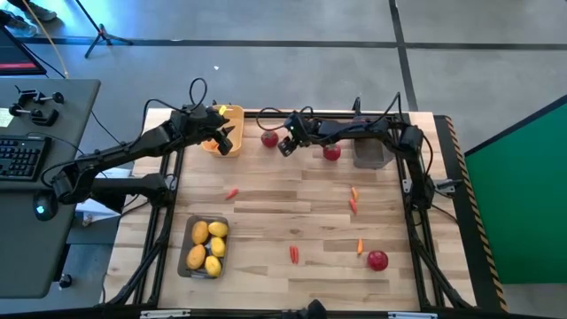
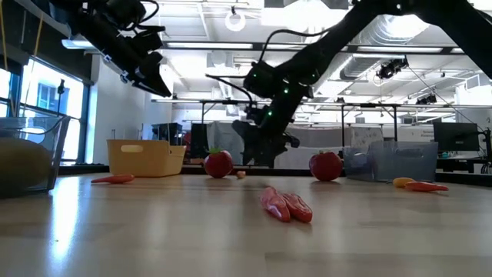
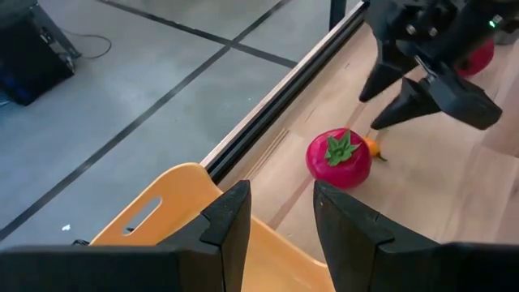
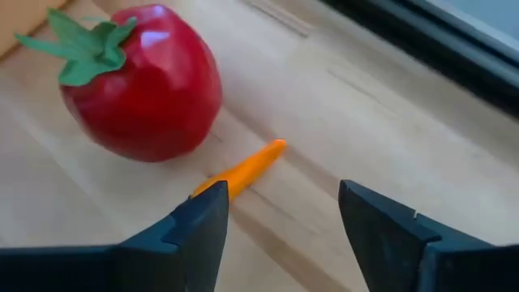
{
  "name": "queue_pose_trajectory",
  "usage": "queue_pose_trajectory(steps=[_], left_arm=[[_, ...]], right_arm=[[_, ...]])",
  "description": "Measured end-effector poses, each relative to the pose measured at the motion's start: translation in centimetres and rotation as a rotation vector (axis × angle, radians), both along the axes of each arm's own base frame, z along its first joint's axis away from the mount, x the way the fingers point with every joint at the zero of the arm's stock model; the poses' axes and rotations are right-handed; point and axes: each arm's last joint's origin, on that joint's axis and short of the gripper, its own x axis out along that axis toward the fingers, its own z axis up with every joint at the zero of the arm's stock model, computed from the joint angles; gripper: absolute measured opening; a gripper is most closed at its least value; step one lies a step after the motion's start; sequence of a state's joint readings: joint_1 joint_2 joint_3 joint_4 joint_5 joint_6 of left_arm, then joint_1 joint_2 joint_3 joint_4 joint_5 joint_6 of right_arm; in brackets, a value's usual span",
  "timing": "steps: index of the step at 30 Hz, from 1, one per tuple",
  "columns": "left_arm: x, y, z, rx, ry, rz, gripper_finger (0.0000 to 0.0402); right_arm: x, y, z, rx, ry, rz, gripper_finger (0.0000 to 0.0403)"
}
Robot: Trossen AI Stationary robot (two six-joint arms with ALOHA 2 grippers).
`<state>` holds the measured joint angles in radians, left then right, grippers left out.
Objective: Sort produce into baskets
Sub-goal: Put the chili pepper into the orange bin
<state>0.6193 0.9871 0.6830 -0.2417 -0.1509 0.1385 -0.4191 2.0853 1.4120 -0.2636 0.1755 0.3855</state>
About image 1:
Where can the orange-yellow plastic mango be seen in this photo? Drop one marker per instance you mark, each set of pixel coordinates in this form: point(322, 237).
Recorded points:
point(196, 256)
point(199, 232)

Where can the black rounded object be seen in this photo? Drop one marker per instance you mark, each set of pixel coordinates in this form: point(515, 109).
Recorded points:
point(316, 308)

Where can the person's foot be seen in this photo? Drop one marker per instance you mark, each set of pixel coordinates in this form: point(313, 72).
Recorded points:
point(15, 26)
point(42, 13)

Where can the red plastic tomato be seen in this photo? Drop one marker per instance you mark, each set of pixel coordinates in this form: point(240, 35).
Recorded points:
point(377, 260)
point(269, 139)
point(332, 153)

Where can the black yellow striped edge strip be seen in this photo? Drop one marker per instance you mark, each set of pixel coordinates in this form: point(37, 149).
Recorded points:
point(482, 230)

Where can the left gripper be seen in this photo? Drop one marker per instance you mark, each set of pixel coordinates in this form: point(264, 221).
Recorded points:
point(197, 122)

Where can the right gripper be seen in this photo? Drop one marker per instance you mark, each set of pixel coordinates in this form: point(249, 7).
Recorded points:
point(303, 128)

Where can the black computer mouse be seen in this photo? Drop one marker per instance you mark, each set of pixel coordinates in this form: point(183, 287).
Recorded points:
point(44, 208)

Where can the black screw clamp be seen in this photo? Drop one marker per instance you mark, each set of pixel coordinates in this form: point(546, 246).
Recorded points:
point(42, 117)
point(26, 94)

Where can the opaque grey plastic basket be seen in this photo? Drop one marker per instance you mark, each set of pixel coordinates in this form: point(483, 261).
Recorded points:
point(195, 274)

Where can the small red chili pepper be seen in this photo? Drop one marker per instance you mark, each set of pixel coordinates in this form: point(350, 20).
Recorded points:
point(291, 254)
point(296, 255)
point(231, 193)
point(353, 206)

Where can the white patterned cloth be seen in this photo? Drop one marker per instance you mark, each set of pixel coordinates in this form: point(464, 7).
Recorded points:
point(95, 210)

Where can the silver metal bracket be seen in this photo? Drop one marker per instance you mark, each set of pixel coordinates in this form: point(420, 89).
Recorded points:
point(412, 316)
point(165, 314)

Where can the black keyboard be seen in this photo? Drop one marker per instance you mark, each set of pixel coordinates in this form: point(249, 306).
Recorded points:
point(22, 157)

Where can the small yellow tag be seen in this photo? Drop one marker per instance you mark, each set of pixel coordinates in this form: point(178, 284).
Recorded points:
point(222, 109)

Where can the black monitor with red stripe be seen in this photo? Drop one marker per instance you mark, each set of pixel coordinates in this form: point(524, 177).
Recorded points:
point(13, 53)

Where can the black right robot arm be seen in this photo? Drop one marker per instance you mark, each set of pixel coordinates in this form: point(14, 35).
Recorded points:
point(363, 128)

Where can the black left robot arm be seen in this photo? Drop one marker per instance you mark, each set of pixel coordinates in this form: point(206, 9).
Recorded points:
point(115, 153)

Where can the white paper note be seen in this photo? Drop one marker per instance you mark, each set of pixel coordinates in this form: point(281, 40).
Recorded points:
point(5, 119)

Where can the black aluminium table frame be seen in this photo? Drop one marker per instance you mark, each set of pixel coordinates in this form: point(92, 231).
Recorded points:
point(266, 114)

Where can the grey desk top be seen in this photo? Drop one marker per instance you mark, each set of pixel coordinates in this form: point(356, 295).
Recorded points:
point(66, 119)
point(26, 248)

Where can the orange plastic basket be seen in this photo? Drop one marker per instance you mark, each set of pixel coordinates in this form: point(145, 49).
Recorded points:
point(235, 133)

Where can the translucent grey plastic basket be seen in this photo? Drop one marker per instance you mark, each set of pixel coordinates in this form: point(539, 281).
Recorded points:
point(372, 155)

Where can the green floor mat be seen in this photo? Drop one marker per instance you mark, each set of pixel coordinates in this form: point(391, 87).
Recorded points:
point(522, 199)

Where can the black tripod stand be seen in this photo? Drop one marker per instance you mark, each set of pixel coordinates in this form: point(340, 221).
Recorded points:
point(103, 33)

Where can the black round knob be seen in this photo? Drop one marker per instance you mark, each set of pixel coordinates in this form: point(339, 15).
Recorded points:
point(65, 281)

